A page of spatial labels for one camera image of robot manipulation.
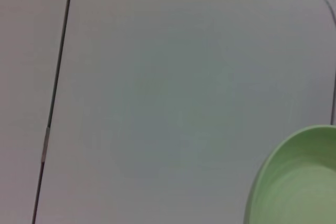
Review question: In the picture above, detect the green round plate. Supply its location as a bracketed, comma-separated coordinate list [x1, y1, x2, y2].
[243, 124, 336, 224]

